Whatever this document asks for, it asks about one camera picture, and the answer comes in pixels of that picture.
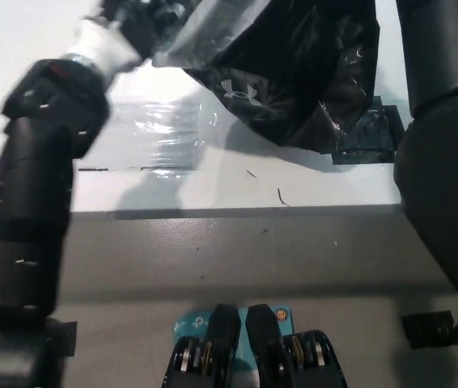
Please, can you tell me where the teal router box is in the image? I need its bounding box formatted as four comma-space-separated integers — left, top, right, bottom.
173, 306, 295, 365

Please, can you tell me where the black floor tape patch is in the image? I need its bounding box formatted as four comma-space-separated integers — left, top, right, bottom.
401, 310, 456, 349
46, 318, 78, 359

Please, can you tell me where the large black tape patch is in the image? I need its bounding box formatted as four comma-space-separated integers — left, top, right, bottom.
332, 96, 406, 165

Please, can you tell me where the clear tape patch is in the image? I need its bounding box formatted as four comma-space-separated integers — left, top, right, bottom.
109, 100, 218, 171

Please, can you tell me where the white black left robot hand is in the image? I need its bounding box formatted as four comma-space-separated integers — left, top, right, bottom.
70, 0, 181, 78

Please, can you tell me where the black plastic shopping bag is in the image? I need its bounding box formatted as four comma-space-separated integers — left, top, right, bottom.
150, 0, 382, 153

